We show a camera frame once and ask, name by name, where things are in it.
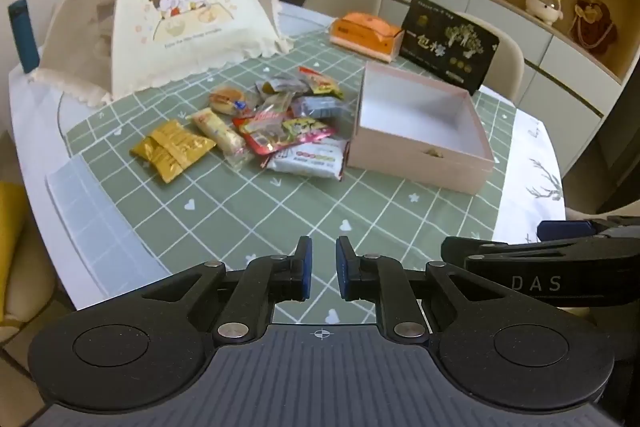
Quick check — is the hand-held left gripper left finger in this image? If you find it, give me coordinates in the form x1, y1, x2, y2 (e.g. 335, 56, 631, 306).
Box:
145, 236, 314, 348

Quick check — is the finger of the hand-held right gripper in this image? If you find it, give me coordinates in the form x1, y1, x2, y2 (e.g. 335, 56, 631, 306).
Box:
440, 236, 507, 270
537, 215, 640, 243

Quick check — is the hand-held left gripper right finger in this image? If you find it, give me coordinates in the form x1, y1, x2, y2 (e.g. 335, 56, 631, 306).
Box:
335, 236, 506, 344

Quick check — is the pink cardboard box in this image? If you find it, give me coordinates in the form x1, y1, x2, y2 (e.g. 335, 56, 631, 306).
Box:
346, 61, 497, 196

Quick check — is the white snack packet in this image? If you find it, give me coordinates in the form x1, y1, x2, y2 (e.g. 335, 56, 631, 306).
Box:
260, 140, 352, 182

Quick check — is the green yellow snack packet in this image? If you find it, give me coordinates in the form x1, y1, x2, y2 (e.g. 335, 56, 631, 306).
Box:
281, 116, 336, 144

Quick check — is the red clear snack packet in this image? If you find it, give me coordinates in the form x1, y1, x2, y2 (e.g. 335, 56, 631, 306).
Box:
232, 113, 297, 156

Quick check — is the cream long snack packet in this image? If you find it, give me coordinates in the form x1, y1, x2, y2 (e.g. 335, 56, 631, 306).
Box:
191, 108, 249, 158

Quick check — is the light blue snack packet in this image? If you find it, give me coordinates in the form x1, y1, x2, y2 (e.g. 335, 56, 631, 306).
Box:
291, 95, 352, 120

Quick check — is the clear small candy packet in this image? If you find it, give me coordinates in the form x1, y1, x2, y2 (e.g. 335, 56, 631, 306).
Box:
256, 92, 297, 118

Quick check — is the gold foil snack packet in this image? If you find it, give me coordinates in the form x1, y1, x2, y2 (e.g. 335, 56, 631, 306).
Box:
130, 134, 198, 184
149, 119, 217, 164

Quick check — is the purple chestnut snack packet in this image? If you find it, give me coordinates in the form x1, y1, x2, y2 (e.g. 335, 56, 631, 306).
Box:
254, 73, 312, 98

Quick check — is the burger candy packet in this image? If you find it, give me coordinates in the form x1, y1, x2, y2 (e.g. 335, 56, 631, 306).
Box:
209, 86, 257, 116

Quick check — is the red yellow milk ball packet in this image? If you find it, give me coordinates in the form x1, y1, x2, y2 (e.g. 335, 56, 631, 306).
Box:
298, 66, 346, 100

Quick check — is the green checked table mat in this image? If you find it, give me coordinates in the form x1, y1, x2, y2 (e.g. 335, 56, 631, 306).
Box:
64, 26, 517, 325

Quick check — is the black gift box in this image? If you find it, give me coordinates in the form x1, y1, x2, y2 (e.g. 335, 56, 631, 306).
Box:
397, 0, 501, 96

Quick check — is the brown lion doll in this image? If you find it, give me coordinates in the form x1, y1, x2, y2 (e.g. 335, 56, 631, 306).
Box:
569, 0, 619, 54

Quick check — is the white round rabbit toy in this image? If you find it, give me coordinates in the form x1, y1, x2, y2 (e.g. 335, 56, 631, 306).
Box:
522, 0, 569, 26

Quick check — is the translucent plastic sheet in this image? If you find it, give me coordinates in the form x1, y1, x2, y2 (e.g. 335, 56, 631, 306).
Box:
45, 154, 147, 310

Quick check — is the orange tissue box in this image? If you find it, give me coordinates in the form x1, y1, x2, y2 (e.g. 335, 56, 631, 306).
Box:
329, 11, 405, 62

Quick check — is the beige cartoon food cover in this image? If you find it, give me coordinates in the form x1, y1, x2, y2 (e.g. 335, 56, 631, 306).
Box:
29, 0, 297, 108

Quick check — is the yellow cushion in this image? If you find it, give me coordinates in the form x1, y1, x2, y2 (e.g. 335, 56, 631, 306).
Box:
0, 181, 30, 324

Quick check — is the blue plastic bottle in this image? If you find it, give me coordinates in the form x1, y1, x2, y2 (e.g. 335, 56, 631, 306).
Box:
7, 0, 41, 74

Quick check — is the white wooden wall cabinet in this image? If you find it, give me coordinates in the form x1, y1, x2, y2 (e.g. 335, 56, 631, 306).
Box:
320, 0, 640, 168

